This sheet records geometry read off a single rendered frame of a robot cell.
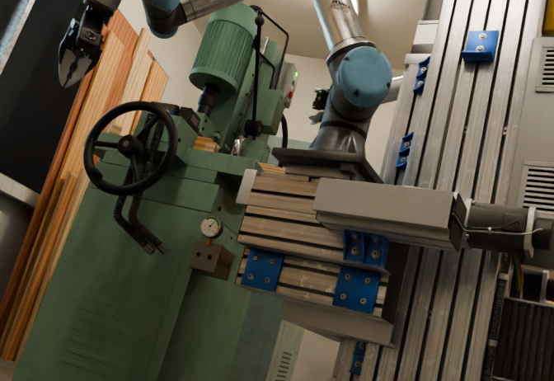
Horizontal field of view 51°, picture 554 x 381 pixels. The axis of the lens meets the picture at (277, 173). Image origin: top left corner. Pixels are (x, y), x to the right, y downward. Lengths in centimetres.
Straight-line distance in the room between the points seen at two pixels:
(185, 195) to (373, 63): 77
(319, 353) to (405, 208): 311
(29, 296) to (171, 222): 162
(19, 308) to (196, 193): 176
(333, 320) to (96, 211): 88
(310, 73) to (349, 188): 368
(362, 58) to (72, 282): 109
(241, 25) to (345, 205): 114
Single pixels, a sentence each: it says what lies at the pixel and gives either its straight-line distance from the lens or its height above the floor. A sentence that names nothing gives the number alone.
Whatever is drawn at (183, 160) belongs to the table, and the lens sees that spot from 178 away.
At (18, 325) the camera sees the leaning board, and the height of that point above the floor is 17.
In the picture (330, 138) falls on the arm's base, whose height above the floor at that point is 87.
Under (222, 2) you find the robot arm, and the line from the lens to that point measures 152.
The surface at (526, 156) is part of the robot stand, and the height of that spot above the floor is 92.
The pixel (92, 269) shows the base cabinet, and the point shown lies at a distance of 184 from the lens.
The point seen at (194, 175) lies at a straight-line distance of 178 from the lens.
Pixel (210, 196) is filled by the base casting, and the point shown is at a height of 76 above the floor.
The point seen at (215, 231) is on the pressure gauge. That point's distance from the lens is 163.
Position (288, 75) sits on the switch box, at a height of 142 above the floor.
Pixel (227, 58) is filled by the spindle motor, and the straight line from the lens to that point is 206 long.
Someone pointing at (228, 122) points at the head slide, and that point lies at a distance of 211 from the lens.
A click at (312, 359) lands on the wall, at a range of 414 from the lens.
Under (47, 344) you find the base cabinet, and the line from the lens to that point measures 188.
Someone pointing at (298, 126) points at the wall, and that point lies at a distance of 458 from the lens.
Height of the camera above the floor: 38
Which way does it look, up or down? 17 degrees up
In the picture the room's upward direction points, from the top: 16 degrees clockwise
